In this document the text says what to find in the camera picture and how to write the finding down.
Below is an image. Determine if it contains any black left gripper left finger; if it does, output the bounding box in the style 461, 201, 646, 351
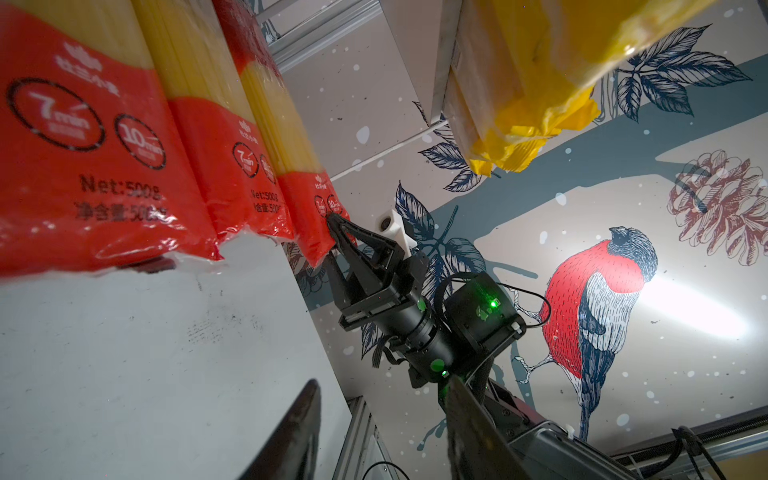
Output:
239, 379, 321, 480

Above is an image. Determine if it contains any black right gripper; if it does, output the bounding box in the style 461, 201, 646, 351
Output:
323, 213, 431, 332

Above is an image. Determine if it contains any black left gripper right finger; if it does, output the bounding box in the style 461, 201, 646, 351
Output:
445, 378, 528, 480

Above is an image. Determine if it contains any red spaghetti pack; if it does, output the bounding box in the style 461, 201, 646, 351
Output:
133, 1, 294, 243
1, 1, 220, 277
213, 0, 349, 268

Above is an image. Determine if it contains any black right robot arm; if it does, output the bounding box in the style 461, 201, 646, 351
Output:
323, 213, 631, 479

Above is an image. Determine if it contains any white two-tier shelf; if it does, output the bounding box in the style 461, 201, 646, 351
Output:
253, 1, 454, 185

